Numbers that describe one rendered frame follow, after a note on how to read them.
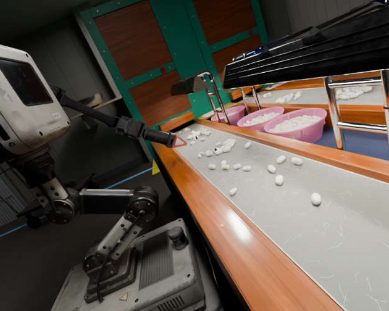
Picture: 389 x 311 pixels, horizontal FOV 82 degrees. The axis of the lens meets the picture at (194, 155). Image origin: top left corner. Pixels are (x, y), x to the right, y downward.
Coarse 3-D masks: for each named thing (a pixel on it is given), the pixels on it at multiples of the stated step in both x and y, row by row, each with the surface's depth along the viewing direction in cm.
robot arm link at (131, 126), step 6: (120, 120) 126; (126, 120) 130; (132, 120) 98; (120, 126) 118; (126, 126) 103; (132, 126) 97; (138, 126) 98; (120, 132) 129; (126, 132) 98; (132, 132) 97; (138, 132) 99
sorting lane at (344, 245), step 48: (240, 144) 110; (240, 192) 73; (288, 192) 63; (336, 192) 56; (384, 192) 50; (288, 240) 49; (336, 240) 44; (384, 240) 41; (336, 288) 37; (384, 288) 34
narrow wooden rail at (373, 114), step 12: (228, 108) 199; (252, 108) 161; (264, 108) 146; (288, 108) 124; (300, 108) 116; (324, 108) 102; (348, 108) 92; (360, 108) 88; (372, 108) 84; (348, 120) 93; (360, 120) 88; (372, 120) 83; (384, 120) 79; (372, 132) 86
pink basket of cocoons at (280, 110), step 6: (270, 108) 136; (276, 108) 133; (282, 108) 126; (252, 114) 141; (282, 114) 122; (240, 120) 138; (246, 120) 141; (270, 120) 117; (240, 126) 127; (246, 126) 122; (252, 126) 121; (258, 126) 120
